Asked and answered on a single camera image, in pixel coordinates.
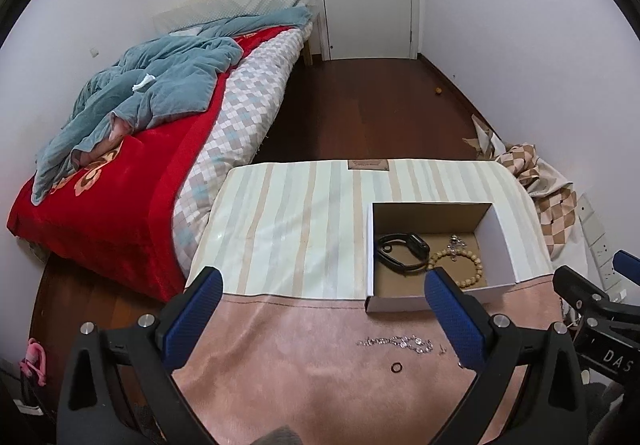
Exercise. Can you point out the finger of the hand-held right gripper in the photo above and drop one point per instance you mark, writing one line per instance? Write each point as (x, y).
(575, 282)
(630, 262)

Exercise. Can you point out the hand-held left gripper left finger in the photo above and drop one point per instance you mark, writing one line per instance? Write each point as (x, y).
(197, 312)

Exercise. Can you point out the white tissue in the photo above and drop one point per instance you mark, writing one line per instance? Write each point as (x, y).
(142, 82)

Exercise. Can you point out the checkered bed sheet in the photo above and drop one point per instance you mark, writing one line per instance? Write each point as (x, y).
(240, 115)

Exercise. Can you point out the bed with red blanket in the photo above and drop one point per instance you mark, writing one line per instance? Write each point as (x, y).
(125, 210)

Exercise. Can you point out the pale pillow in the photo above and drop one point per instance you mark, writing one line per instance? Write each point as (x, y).
(240, 2)

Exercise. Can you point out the beige diamond-pattern cloth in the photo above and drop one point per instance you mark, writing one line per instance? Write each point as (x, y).
(550, 205)

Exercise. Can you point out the brown cloth label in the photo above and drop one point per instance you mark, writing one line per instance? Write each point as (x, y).
(368, 165)

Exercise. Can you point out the pink slippers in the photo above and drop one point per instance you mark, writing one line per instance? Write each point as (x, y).
(34, 362)

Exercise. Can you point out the black smart watch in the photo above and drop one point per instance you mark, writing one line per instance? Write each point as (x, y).
(417, 245)

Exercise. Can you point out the white cardboard box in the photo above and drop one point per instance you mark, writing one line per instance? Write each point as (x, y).
(495, 245)

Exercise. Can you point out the blue-grey quilt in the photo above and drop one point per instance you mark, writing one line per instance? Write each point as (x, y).
(165, 75)

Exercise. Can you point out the pink suede mat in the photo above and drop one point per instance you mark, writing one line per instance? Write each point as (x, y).
(325, 375)

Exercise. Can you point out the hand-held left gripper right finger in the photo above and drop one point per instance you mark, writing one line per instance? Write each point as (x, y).
(452, 320)

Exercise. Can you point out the silver charm jewelry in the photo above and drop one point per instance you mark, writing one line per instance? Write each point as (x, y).
(454, 242)

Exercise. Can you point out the white power strip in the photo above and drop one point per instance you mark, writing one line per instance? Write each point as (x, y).
(597, 245)

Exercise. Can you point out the wooden bed frame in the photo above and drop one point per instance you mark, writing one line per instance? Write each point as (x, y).
(309, 45)

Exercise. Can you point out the striped tablecloth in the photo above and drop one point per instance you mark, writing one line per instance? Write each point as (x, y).
(300, 225)

